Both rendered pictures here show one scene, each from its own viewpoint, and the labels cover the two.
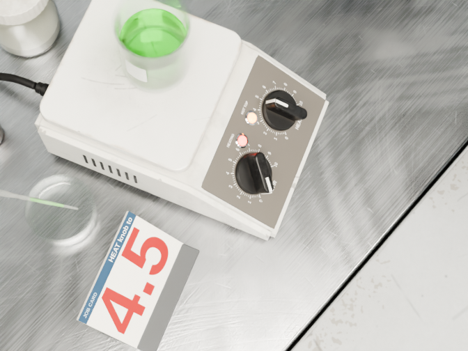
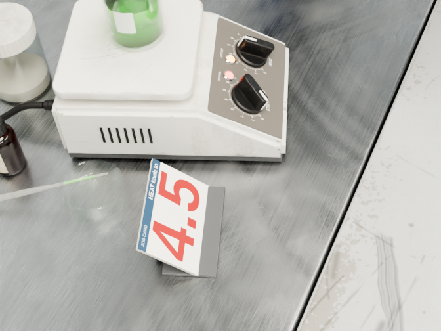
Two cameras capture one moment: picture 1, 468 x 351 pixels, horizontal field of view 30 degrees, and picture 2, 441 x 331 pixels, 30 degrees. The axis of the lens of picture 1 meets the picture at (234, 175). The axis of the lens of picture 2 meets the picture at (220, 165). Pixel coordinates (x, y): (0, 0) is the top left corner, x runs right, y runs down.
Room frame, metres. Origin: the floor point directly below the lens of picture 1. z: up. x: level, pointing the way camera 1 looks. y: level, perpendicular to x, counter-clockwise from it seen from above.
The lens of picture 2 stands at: (-0.29, 0.04, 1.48)
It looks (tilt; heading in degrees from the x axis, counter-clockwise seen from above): 52 degrees down; 357
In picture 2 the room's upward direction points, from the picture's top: 6 degrees counter-clockwise
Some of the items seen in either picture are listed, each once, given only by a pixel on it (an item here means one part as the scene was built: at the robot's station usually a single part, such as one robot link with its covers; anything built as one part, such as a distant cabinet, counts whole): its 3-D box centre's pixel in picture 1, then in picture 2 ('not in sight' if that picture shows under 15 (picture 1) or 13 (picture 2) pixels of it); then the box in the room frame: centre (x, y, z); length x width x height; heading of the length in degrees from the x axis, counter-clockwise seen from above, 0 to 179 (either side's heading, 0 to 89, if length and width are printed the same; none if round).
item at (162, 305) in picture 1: (140, 283); (182, 217); (0.10, 0.06, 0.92); 0.09 x 0.06 x 0.04; 167
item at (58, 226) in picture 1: (61, 210); (94, 191); (0.14, 0.13, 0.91); 0.06 x 0.06 x 0.02
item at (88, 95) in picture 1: (142, 76); (130, 46); (0.24, 0.08, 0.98); 0.12 x 0.12 x 0.01; 78
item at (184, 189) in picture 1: (175, 108); (165, 81); (0.23, 0.05, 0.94); 0.22 x 0.13 x 0.08; 78
